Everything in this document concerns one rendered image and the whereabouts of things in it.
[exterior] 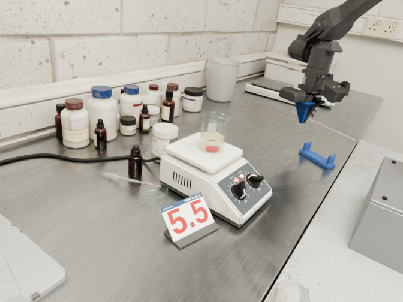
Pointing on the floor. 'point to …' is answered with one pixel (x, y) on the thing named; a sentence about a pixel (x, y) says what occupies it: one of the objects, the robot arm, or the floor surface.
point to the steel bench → (282, 213)
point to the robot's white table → (340, 244)
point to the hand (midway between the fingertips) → (305, 111)
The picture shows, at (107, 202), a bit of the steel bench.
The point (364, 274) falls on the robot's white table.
